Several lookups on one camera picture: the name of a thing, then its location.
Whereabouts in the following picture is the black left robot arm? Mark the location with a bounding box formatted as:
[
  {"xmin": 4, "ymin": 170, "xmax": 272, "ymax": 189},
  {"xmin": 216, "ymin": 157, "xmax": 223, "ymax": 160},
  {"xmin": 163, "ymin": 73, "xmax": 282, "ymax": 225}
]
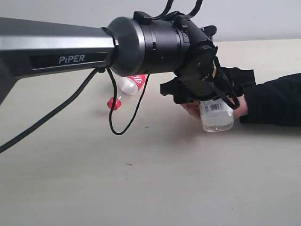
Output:
[{"xmin": 0, "ymin": 12, "xmax": 255, "ymax": 104}]

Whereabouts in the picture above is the black sleeved forearm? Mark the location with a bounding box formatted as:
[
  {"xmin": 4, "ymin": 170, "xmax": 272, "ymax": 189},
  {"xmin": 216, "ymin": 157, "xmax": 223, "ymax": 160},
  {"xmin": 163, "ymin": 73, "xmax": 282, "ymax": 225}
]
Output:
[{"xmin": 237, "ymin": 73, "xmax": 301, "ymax": 127}]

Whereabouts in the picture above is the clear bottle white barcode label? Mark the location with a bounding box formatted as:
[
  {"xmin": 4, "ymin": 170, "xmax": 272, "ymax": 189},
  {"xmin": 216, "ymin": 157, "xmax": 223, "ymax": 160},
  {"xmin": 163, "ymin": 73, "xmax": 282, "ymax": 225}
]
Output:
[{"xmin": 199, "ymin": 99, "xmax": 234, "ymax": 132}]

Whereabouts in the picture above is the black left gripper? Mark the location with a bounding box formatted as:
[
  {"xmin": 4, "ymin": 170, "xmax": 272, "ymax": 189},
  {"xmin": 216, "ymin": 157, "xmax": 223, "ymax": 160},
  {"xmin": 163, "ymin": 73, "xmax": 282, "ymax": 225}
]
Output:
[{"xmin": 160, "ymin": 41, "xmax": 256, "ymax": 105}]

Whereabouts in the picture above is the person's open hand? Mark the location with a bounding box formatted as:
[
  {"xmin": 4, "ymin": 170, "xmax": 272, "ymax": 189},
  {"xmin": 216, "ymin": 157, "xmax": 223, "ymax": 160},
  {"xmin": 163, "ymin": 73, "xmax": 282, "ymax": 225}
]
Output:
[{"xmin": 182, "ymin": 96, "xmax": 249, "ymax": 120}]

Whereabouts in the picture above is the clear cola bottle red label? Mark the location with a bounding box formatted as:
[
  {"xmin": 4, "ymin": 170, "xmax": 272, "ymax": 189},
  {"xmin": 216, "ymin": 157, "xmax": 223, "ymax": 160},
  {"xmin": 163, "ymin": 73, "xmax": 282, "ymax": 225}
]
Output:
[{"xmin": 113, "ymin": 74, "xmax": 146, "ymax": 111}]

